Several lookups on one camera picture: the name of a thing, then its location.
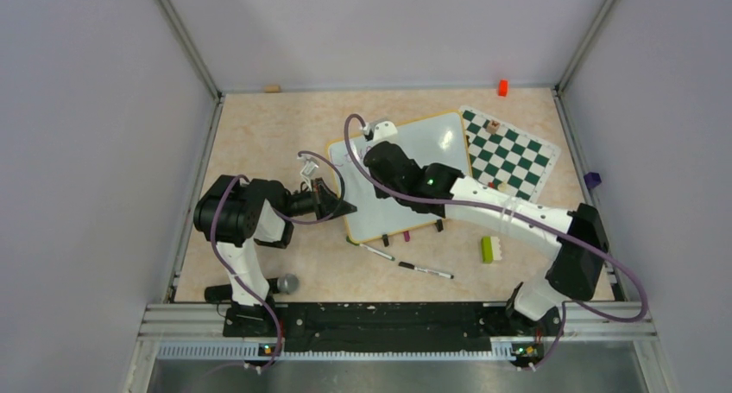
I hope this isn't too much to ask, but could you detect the wooden letter cube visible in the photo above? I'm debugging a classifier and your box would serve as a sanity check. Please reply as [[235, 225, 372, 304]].
[[486, 120, 502, 135]]

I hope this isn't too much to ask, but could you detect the purple toy block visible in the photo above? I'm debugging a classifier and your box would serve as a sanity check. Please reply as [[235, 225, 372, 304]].
[[583, 172, 603, 190]]

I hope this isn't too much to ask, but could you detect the black capped marker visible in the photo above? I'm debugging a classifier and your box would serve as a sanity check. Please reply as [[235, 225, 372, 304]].
[[398, 262, 454, 280]]

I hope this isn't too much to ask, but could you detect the whiteboard wire stand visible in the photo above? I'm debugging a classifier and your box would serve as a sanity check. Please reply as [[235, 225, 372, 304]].
[[380, 219, 445, 247]]

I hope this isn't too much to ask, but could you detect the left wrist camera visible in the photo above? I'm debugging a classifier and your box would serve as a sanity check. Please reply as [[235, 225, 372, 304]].
[[298, 155, 319, 182]]

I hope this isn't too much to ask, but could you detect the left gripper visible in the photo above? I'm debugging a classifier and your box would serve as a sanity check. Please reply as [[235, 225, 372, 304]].
[[281, 177, 357, 222]]

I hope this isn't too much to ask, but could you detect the green white chessboard mat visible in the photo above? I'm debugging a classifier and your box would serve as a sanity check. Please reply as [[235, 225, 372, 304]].
[[459, 105, 561, 203]]

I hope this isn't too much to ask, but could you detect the yellow framed whiteboard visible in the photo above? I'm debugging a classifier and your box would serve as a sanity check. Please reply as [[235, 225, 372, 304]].
[[325, 111, 470, 243]]

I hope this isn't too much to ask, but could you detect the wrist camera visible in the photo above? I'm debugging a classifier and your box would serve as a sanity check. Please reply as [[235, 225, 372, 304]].
[[298, 155, 319, 182], [362, 119, 398, 144]]

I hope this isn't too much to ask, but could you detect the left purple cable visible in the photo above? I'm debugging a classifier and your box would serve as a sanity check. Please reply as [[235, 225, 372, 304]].
[[210, 149, 346, 374]]

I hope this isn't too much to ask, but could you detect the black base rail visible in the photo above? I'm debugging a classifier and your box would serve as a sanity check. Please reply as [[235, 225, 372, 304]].
[[223, 302, 560, 353]]

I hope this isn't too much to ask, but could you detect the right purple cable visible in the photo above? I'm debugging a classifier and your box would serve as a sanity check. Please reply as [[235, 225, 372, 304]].
[[343, 113, 650, 371]]

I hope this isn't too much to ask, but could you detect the purple cable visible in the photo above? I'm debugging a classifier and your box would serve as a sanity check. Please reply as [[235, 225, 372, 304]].
[[210, 149, 346, 374], [343, 113, 650, 371]]

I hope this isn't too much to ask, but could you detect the black grey microphone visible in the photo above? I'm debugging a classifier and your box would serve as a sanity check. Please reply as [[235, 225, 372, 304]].
[[204, 274, 300, 304]]

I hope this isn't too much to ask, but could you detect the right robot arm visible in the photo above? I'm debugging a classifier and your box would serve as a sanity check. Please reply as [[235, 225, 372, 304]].
[[363, 142, 609, 334]]

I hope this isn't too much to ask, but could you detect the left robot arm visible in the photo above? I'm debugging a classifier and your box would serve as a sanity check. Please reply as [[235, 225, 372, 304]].
[[193, 175, 357, 337]]

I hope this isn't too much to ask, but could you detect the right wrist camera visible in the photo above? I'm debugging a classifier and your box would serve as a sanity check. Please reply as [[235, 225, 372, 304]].
[[362, 119, 398, 144]]

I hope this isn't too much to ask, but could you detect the green capped marker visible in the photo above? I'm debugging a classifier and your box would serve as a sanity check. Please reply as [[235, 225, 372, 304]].
[[345, 236, 396, 262]]

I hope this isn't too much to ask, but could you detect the green white toy brick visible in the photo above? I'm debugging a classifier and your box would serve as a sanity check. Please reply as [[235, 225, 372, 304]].
[[480, 236, 502, 264]]

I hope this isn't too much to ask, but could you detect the orange toy block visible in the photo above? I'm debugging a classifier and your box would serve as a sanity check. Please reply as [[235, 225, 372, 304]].
[[497, 79, 509, 97]]

